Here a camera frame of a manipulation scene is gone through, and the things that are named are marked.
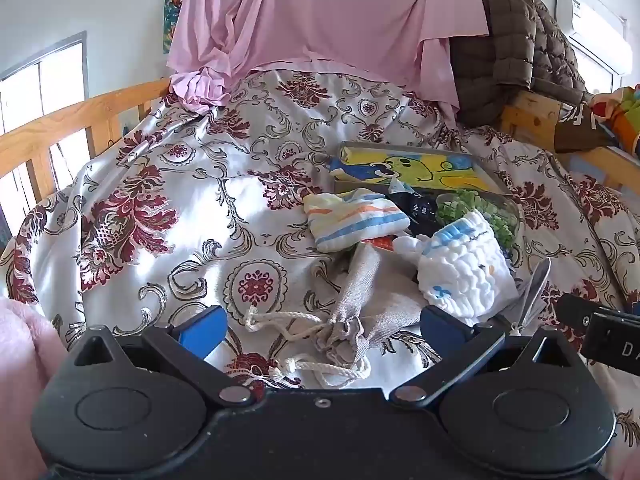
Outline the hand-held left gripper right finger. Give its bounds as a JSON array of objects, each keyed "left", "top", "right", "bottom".
[{"left": 390, "top": 304, "right": 573, "bottom": 408}]

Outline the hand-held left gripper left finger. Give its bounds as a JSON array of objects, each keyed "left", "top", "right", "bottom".
[{"left": 70, "top": 304, "right": 256, "bottom": 407}]

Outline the white muslin cloth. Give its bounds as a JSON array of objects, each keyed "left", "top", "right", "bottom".
[{"left": 392, "top": 210, "right": 518, "bottom": 318}]

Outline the beige linen drawstring bag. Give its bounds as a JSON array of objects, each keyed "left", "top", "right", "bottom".
[{"left": 245, "top": 242, "right": 423, "bottom": 391}]

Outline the grey cloth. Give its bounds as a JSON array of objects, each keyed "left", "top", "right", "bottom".
[{"left": 515, "top": 257, "right": 552, "bottom": 333}]

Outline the black pouch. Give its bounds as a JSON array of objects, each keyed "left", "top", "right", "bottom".
[{"left": 390, "top": 187, "right": 441, "bottom": 236}]

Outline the striped white baby cloth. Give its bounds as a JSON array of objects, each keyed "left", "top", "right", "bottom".
[{"left": 302, "top": 187, "right": 411, "bottom": 253}]

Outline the person's left forearm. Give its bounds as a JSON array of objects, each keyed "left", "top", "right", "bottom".
[{"left": 0, "top": 295, "right": 71, "bottom": 480}]

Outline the orange and white medicine box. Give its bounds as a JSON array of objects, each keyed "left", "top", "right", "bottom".
[{"left": 367, "top": 237, "right": 401, "bottom": 256}]

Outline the clear container of green pieces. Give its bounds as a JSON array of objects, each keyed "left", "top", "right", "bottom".
[{"left": 434, "top": 189, "right": 521, "bottom": 251}]

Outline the floral satin blanket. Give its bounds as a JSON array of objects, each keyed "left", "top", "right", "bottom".
[{"left": 0, "top": 67, "right": 640, "bottom": 461}]

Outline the colourful patchwork cloth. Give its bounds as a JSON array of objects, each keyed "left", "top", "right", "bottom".
[{"left": 587, "top": 85, "right": 640, "bottom": 156}]

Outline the small bright window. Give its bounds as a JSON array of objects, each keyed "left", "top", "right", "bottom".
[{"left": 570, "top": 40, "right": 631, "bottom": 96}]

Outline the brown quilted jacket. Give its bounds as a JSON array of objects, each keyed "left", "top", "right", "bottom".
[{"left": 447, "top": 0, "right": 593, "bottom": 128}]

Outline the white air conditioner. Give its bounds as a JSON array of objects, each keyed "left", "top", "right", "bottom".
[{"left": 555, "top": 0, "right": 636, "bottom": 76}]

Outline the pink hanging sheet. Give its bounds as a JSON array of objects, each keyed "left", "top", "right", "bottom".
[{"left": 167, "top": 0, "right": 491, "bottom": 116}]

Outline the wooden bed rail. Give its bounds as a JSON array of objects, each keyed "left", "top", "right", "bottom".
[{"left": 0, "top": 77, "right": 173, "bottom": 211}]

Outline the window with grey frame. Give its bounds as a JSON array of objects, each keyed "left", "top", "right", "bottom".
[{"left": 0, "top": 32, "right": 88, "bottom": 241}]

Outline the teal wall poster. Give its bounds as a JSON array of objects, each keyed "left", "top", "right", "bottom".
[{"left": 162, "top": 0, "right": 191, "bottom": 56}]

